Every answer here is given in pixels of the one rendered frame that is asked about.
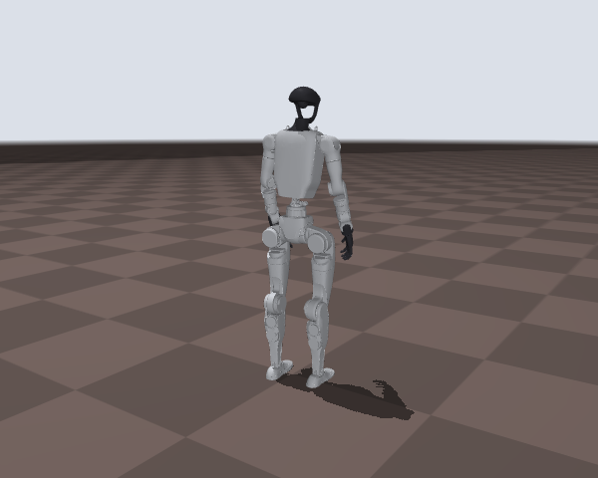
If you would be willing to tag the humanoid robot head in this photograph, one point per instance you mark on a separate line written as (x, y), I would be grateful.
(303, 97)

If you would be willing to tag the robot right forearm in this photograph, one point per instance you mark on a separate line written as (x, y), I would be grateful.
(341, 203)

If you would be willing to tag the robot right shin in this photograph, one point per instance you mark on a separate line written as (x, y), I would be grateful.
(317, 333)

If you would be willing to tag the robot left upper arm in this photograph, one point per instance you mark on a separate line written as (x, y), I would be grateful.
(267, 177)

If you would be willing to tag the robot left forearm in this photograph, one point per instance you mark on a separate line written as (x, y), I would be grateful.
(270, 202)

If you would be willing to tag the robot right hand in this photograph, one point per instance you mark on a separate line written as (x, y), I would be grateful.
(347, 232)

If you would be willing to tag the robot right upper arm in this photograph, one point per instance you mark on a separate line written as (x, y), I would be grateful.
(331, 146)

